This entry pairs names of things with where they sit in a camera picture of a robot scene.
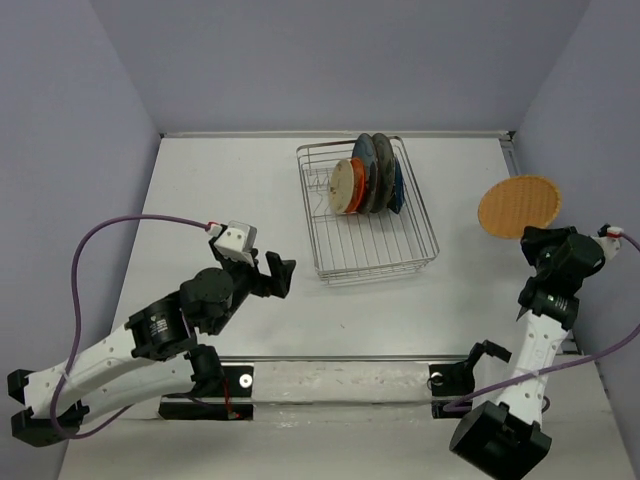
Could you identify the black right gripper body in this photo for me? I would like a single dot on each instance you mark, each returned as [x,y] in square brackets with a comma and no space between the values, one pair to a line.
[539,250]

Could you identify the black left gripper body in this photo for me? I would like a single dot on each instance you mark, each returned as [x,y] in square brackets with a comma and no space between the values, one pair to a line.
[251,280]

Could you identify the woven tan round plate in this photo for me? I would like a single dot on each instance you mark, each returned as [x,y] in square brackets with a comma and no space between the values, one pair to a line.
[518,202]

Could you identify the cream floral plate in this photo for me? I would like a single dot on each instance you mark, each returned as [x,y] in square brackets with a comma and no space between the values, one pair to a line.
[341,186]

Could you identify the orange plate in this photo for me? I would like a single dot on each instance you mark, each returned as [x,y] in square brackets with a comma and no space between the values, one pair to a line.
[359,173]

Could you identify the dark blue leaf plate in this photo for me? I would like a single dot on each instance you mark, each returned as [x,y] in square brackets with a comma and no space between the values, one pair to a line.
[397,199]

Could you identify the teal blossom round plate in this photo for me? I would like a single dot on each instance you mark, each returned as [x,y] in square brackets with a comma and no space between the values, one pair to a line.
[365,150]

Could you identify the grey deer pattern plate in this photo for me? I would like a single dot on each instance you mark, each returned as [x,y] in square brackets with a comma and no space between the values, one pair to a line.
[386,167]

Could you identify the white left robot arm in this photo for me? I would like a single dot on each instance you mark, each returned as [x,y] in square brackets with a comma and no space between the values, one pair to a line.
[155,353]

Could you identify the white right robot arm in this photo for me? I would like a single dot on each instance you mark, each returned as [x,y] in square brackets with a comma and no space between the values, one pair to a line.
[502,435]

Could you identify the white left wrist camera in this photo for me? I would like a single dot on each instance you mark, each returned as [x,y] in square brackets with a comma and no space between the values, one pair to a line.
[233,241]

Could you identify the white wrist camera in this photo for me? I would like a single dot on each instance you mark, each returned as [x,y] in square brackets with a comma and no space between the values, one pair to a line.
[233,241]
[609,238]

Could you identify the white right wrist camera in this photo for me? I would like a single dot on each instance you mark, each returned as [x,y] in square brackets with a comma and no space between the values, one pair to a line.
[609,238]

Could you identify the wire metal dish rack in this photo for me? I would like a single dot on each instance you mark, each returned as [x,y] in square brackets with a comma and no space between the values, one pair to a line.
[353,248]

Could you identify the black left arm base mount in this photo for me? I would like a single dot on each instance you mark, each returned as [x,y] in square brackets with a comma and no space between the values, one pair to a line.
[231,401]

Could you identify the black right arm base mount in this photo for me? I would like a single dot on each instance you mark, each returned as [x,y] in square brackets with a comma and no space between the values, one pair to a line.
[457,379]

